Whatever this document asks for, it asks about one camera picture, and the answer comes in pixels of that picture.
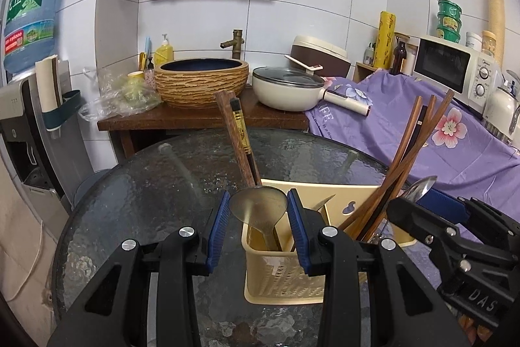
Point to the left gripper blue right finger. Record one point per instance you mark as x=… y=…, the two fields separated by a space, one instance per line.
x=444 y=205

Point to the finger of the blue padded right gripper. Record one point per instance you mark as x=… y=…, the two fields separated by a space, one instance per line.
x=404 y=309

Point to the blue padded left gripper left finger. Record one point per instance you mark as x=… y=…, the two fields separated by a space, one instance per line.
x=112 y=309

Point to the small metal spoon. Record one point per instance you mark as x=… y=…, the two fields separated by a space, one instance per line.
x=420 y=188

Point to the brown wooden chopstick pair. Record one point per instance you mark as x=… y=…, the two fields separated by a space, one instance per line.
x=430 y=116

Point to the translucent plastic spoon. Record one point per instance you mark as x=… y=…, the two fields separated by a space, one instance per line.
x=261 y=208

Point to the black gold-tipped chopstick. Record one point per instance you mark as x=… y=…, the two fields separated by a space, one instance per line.
x=239 y=120

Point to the white electric kettle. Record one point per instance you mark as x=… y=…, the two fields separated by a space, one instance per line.
x=501 y=113

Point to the round glass table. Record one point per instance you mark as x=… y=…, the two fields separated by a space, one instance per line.
x=158 y=190

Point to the beige perforated utensil holder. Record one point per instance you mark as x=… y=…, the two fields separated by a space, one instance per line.
x=276 y=277

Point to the beige hanging cloth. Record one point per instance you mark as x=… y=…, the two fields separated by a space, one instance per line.
x=26 y=258

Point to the white microwave oven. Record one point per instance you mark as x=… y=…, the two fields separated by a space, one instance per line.
x=471 y=75

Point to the grey water dispenser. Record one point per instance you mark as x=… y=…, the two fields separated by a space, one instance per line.
x=49 y=166

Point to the dark sauce bottle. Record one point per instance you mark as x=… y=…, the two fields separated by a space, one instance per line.
x=399 y=56

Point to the yellow foil roll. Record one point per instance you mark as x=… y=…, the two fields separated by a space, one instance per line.
x=384 y=41

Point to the green stacked bowls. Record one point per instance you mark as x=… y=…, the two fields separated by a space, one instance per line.
x=449 y=22

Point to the clear plastic bag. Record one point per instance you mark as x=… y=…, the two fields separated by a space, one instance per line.
x=124 y=95

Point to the tall paper cup stack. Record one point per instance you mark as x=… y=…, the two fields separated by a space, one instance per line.
x=496 y=21

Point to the cream pan with lid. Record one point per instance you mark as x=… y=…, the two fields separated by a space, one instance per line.
x=295 y=91

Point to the dark wooden counter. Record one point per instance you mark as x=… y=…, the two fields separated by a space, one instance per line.
x=132 y=134

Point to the brown rice cooker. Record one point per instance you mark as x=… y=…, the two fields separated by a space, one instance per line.
x=312 y=51

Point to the woven pattern basin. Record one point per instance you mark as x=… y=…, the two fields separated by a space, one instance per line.
x=192 y=83

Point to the paper cup holder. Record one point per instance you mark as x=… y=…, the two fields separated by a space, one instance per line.
x=58 y=101

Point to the yellow soap bottle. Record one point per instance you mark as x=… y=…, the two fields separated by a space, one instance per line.
x=164 y=53

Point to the brass faucet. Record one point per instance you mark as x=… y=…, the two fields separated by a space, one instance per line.
x=235 y=44

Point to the blue water jug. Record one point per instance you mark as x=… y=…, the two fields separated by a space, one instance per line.
x=29 y=34

